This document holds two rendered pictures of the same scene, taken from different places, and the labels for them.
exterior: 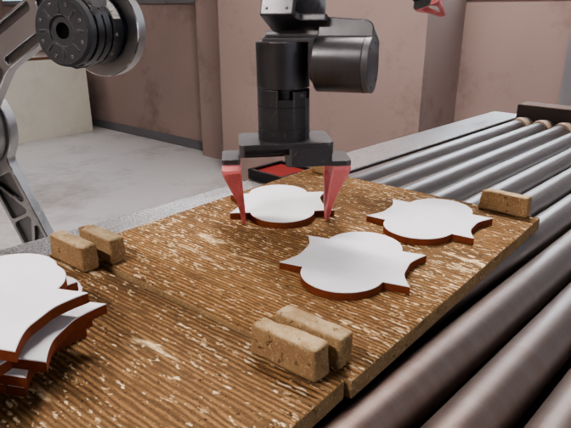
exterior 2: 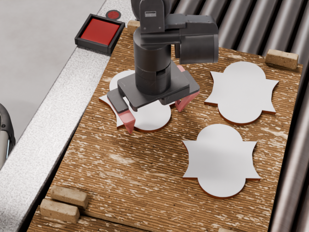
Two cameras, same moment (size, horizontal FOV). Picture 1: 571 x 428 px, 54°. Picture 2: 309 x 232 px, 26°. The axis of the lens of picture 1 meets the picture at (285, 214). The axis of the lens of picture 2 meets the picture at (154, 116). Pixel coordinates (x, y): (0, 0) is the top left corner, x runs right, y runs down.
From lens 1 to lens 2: 0.73 m
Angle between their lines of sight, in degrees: 36
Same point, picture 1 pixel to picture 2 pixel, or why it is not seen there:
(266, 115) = (147, 83)
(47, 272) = not seen: outside the picture
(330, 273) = (215, 179)
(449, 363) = (289, 219)
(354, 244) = (214, 142)
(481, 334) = (297, 190)
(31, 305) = not seen: outside the picture
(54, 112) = not seen: outside the picture
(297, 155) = (169, 98)
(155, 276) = (118, 211)
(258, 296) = (186, 210)
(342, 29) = (196, 29)
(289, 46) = (163, 49)
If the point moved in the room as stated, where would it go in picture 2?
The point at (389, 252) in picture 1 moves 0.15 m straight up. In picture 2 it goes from (237, 145) to (246, 85)
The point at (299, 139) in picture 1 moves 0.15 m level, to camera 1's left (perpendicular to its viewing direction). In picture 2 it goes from (168, 88) to (79, 117)
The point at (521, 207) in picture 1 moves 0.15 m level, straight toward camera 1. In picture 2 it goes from (293, 64) to (303, 129)
